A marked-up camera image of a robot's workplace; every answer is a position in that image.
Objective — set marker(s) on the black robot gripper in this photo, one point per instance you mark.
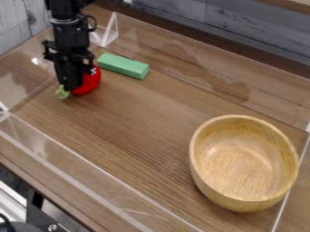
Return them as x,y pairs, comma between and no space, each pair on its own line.
71,33

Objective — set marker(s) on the red plush strawberry toy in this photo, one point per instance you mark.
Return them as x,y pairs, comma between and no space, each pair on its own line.
91,80

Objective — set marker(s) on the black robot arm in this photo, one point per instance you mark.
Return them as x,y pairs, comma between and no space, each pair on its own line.
69,7

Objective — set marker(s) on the green rectangular block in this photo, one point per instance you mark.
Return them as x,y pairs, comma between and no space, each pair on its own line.
123,65

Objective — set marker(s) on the black metal table clamp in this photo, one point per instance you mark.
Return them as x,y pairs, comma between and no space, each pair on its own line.
37,218

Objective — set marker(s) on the wooden bowl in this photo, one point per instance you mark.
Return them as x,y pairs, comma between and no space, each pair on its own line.
243,162

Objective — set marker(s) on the clear acrylic tray wall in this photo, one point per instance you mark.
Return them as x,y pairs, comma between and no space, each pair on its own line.
95,197

